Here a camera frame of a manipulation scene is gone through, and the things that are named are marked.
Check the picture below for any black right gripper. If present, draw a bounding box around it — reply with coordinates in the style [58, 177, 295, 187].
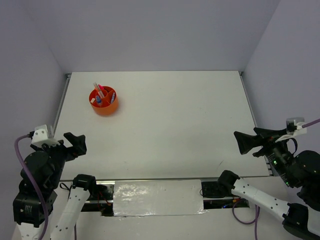
[231, 125, 296, 185]

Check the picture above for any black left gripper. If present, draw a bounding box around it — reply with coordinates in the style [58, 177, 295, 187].
[32, 131, 87, 188]

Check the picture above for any small blue-capped glue bottle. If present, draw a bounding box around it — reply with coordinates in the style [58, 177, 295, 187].
[95, 95, 103, 107]

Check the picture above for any green clear pen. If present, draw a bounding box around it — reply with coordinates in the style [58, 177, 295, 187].
[93, 82, 105, 99]

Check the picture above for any orange slim pen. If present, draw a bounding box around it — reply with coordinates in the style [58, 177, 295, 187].
[96, 86, 105, 99]

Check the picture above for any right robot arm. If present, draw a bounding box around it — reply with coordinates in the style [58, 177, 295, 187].
[217, 127, 320, 240]

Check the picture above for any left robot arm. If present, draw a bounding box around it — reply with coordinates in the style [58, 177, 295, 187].
[12, 131, 98, 240]

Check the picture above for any orange round divided container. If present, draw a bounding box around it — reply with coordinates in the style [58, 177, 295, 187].
[88, 86, 119, 117]

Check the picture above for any reflective silver front panel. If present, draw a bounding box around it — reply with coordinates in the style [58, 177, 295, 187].
[113, 179, 206, 217]

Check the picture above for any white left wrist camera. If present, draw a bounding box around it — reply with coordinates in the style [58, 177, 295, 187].
[31, 124, 60, 148]

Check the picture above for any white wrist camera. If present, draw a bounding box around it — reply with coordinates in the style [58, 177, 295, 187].
[275, 117, 307, 143]
[31, 124, 60, 148]

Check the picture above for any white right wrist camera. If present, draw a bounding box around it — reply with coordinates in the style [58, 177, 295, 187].
[275, 117, 307, 143]

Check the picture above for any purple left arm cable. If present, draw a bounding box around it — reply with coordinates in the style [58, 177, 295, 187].
[14, 133, 50, 240]

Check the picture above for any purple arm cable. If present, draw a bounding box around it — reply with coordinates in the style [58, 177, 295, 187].
[14, 133, 50, 240]
[232, 118, 320, 240]

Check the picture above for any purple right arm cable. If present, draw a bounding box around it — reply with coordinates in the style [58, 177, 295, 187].
[232, 118, 320, 240]

